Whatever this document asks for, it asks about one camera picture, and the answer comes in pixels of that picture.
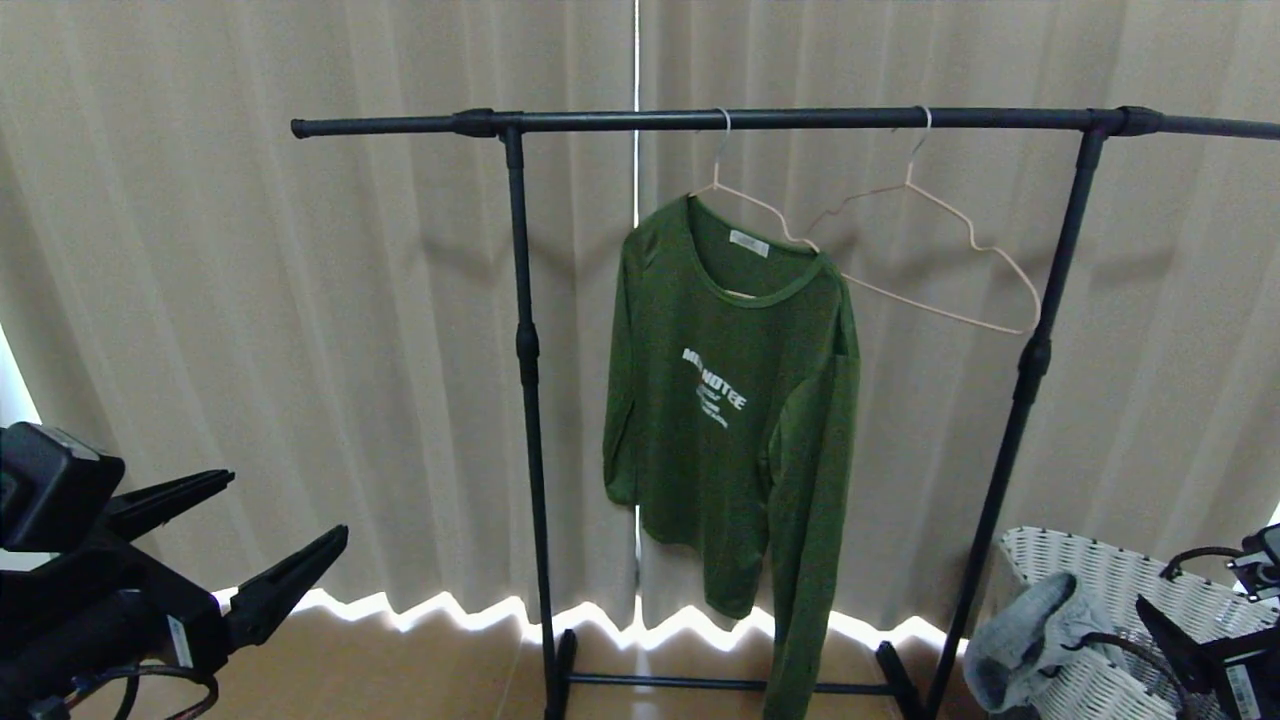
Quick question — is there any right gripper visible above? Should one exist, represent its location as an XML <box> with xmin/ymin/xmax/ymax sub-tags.
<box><xmin>1135</xmin><ymin>595</ymin><xmax>1280</xmax><ymax>720</ymax></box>

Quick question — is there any beige curtain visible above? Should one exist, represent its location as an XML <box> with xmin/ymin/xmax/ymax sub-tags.
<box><xmin>0</xmin><ymin>0</ymin><xmax>1280</xmax><ymax>641</ymax></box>

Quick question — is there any green printed sleeveless shirt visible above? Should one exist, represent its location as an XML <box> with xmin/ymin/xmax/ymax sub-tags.
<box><xmin>602</xmin><ymin>195</ymin><xmax>861</xmax><ymax>720</ymax></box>

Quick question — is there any black cable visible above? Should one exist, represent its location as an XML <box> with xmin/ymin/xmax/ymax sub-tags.
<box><xmin>60</xmin><ymin>665</ymin><xmax>219</xmax><ymax>720</ymax></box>

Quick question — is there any pale grey garment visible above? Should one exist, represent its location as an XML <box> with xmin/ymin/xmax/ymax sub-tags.
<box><xmin>962</xmin><ymin>572</ymin><xmax>1121</xmax><ymax>713</ymax></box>

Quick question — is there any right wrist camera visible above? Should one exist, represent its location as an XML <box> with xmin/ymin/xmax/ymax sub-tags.
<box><xmin>1228</xmin><ymin>523</ymin><xmax>1280</xmax><ymax>603</ymax></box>

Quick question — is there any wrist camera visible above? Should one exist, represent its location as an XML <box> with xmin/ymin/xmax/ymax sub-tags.
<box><xmin>1228</xmin><ymin>523</ymin><xmax>1280</xmax><ymax>603</ymax></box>
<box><xmin>0</xmin><ymin>422</ymin><xmax>126</xmax><ymax>553</ymax></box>

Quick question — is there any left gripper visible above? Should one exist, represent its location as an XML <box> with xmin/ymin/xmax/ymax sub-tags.
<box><xmin>0</xmin><ymin>470</ymin><xmax>350</xmax><ymax>720</ymax></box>

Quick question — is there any pink clothes hanger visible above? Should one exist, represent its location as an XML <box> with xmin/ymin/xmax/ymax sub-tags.
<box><xmin>690</xmin><ymin>108</ymin><xmax>821</xmax><ymax>301</ymax></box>
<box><xmin>805</xmin><ymin>105</ymin><xmax>1043</xmax><ymax>336</ymax></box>

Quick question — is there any white laundry basket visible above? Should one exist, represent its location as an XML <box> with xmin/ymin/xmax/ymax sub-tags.
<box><xmin>998</xmin><ymin>525</ymin><xmax>1280</xmax><ymax>720</ymax></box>

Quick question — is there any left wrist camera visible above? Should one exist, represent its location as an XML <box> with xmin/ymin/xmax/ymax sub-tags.
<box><xmin>0</xmin><ymin>422</ymin><xmax>126</xmax><ymax>553</ymax></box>

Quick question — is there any black clothes rack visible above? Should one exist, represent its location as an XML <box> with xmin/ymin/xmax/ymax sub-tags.
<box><xmin>290</xmin><ymin>105</ymin><xmax>1280</xmax><ymax>720</ymax></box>

